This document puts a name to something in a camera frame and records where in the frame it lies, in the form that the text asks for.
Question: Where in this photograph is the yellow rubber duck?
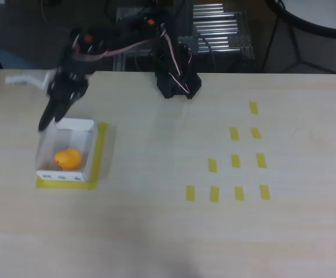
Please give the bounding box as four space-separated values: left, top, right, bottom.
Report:
54 148 82 170

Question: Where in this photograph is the white cardboard box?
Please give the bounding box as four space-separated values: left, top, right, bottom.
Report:
35 116 97 184

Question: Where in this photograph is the yellow L-shaped tape outline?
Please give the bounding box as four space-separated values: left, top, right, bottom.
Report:
35 121 110 191

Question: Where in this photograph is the metal roller rack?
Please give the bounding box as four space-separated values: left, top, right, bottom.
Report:
113 2 256 72

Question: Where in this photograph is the round white table top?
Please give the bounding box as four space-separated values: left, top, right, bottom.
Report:
265 0 336 39

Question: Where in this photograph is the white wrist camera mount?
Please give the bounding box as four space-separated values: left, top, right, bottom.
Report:
5 72 52 90

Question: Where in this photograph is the black table leg frame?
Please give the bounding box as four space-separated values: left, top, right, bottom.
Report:
260 8 336 75

